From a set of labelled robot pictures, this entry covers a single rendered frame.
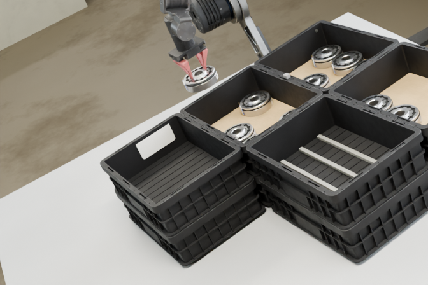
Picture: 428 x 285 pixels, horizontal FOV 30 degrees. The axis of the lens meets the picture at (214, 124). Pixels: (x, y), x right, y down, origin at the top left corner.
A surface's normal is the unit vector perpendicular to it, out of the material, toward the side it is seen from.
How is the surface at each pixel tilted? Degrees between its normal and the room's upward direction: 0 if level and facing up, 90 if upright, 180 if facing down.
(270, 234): 0
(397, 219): 90
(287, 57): 90
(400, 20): 0
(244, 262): 0
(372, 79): 90
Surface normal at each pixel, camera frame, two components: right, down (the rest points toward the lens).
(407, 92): -0.36, -0.81
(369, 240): 0.49, 0.26
